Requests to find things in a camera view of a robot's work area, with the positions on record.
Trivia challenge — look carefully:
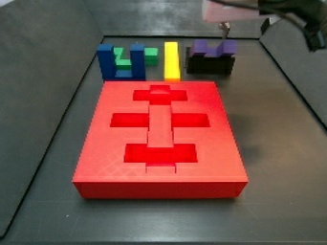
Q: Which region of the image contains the red insertion board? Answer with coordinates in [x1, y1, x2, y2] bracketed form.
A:
[74, 81, 249, 199]

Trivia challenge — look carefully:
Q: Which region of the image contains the yellow long bar block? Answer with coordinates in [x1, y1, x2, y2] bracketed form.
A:
[163, 42, 181, 81]

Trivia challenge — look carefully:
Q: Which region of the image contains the pale gripper housing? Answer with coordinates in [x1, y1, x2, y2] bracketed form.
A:
[202, 0, 266, 39]

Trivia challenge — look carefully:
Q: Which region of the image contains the black angled fixture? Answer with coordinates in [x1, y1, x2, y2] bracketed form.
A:
[186, 48, 235, 76]

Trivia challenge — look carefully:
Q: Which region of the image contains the purple U-shaped block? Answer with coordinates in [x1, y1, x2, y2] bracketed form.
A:
[191, 39, 238, 57]

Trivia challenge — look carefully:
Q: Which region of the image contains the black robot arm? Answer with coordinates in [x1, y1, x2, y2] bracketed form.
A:
[202, 0, 327, 52]

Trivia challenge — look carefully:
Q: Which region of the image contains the blue U-shaped block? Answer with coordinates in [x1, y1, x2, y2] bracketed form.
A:
[98, 44, 146, 81]

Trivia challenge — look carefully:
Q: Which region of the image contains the green S-shaped block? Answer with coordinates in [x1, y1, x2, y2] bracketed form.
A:
[114, 47, 159, 70]

